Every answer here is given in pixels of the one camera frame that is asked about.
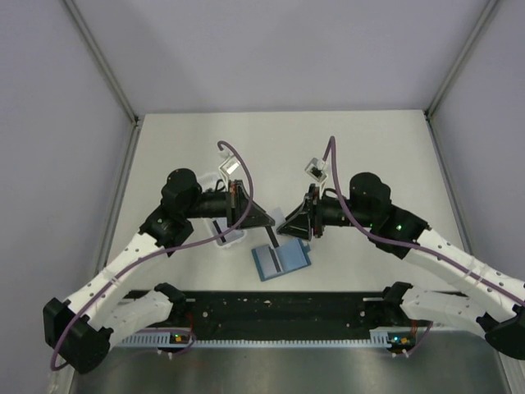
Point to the right aluminium corner post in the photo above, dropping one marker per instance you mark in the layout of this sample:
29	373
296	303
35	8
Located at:
487	15

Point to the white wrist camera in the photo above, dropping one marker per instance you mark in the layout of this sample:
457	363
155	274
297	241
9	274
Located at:
318	169
228	166

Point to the aluminium corner post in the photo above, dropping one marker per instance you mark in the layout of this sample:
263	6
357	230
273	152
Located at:
487	15
100	60

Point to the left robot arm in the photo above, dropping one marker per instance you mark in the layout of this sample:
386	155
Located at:
83	328

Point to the silver VIP card bottom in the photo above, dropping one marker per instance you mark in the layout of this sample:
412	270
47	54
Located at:
219	226

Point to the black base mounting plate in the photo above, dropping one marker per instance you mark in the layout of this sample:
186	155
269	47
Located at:
354	308

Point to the silver VIP card top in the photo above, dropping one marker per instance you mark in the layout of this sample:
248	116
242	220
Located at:
268	262

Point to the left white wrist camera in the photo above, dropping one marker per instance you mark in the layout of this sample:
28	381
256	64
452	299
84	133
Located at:
228	166

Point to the grey slotted cable duct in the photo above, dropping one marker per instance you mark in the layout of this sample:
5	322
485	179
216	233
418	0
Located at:
170	340

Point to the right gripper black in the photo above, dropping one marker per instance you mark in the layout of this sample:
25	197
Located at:
310	214

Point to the silver vip card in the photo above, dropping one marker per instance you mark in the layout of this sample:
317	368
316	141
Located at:
278	217
268	262
219	226

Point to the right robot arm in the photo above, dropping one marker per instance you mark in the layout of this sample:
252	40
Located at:
489	303

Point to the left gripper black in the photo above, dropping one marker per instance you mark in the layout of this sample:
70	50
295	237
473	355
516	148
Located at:
237	201

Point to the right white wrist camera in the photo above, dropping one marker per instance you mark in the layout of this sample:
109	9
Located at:
318	169

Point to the white plastic basket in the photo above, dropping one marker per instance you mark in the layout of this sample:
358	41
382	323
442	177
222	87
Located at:
212	182

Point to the blue leather card holder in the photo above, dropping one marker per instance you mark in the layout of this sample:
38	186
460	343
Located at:
293	255

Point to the left aluminium corner post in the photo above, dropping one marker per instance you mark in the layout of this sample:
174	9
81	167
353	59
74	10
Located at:
100	60

